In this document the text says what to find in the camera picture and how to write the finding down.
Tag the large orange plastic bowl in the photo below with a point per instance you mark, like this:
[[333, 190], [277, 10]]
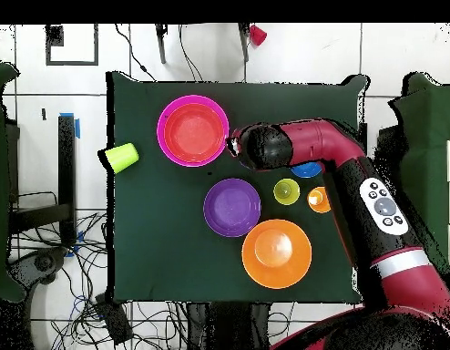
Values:
[[294, 262]]

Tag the large pink plastic bowl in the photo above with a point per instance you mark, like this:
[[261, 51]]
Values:
[[160, 131]]

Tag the red plastic bowl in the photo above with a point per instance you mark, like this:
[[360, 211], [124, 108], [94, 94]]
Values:
[[194, 133]]

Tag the blue tape strip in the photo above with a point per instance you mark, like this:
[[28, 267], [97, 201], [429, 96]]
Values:
[[77, 127]]

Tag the red plastic cup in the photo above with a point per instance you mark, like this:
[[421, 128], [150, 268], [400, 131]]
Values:
[[258, 35]]

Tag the black tripod leg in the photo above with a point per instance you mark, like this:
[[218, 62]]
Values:
[[161, 43], [244, 43]]

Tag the lime green plastic cup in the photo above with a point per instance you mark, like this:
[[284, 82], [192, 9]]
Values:
[[121, 156]]

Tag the dark green table cloth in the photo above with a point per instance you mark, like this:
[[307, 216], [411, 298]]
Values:
[[174, 262]]

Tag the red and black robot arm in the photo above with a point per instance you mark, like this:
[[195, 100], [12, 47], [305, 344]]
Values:
[[319, 140]]

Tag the yellow plastic cup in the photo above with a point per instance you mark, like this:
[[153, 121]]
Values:
[[292, 197]]

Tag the purple plastic bowl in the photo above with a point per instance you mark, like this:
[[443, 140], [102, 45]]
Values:
[[232, 207]]

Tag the small blue plastic bowl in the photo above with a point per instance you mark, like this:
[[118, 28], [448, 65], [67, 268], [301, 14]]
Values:
[[307, 170]]

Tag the black power strip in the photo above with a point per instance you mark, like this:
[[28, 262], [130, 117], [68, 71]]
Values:
[[114, 321]]

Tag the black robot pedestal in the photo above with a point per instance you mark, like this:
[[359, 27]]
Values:
[[228, 328]]

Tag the orange plastic cup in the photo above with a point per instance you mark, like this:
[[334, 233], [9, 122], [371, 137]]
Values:
[[319, 206]]

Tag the black square floor frame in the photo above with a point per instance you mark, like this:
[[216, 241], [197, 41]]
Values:
[[72, 63]]

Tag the black metal stand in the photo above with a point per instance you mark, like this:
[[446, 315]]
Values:
[[66, 164], [363, 133]]

